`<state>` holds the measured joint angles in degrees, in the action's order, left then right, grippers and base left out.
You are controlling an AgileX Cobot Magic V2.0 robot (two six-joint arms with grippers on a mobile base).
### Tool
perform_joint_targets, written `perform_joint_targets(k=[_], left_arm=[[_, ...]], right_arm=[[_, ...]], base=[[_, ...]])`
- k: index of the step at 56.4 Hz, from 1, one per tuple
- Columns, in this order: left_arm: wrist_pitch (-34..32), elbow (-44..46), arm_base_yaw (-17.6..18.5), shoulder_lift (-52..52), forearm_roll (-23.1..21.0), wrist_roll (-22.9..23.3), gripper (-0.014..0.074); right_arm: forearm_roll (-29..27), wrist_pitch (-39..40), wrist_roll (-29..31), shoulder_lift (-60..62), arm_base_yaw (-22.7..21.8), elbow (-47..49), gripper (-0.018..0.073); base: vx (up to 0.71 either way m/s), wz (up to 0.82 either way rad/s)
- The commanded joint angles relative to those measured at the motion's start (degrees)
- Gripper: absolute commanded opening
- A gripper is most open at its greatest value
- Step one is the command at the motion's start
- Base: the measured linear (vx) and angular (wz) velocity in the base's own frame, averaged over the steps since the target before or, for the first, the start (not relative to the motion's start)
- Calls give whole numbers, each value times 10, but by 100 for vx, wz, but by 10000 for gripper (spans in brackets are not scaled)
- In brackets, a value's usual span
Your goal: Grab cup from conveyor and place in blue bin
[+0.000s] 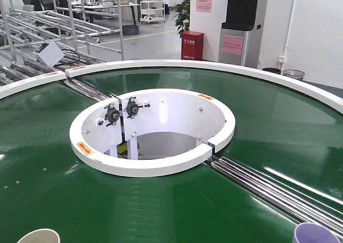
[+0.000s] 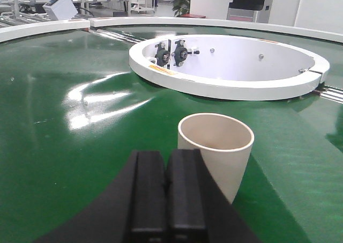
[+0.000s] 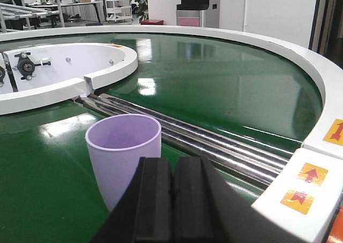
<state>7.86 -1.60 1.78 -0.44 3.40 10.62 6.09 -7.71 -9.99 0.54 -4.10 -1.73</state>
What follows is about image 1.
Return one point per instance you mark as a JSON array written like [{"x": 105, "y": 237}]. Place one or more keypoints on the white outer conveyor rim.
[{"x": 325, "y": 97}]

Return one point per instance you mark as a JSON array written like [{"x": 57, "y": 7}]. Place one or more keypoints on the green circular conveyor belt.
[{"x": 291, "y": 137}]

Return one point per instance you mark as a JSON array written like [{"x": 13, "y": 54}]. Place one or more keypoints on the cream plastic cup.
[{"x": 41, "y": 236}]

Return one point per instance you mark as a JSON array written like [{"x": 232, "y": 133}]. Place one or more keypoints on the red fire extinguisher box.
[{"x": 192, "y": 46}]

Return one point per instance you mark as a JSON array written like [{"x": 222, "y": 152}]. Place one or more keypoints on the white control box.
[{"x": 49, "y": 53}]

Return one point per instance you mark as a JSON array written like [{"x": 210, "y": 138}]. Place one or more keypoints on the steel conveyor rollers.
[{"x": 298, "y": 205}]

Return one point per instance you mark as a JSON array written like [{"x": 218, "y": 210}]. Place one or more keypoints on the black water dispenser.
[{"x": 240, "y": 20}]

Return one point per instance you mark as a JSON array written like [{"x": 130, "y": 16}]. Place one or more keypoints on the green potted plant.
[{"x": 182, "y": 21}]

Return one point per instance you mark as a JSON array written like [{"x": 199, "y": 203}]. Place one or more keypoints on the metal roller rack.
[{"x": 29, "y": 29}]

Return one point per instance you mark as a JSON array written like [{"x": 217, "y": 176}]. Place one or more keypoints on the white wheeled cart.
[{"x": 152, "y": 11}]

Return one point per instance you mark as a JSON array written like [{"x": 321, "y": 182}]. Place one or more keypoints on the lavender plastic cup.
[{"x": 313, "y": 233}]

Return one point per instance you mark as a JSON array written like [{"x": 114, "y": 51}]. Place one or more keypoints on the mesh waste bin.
[{"x": 294, "y": 74}]

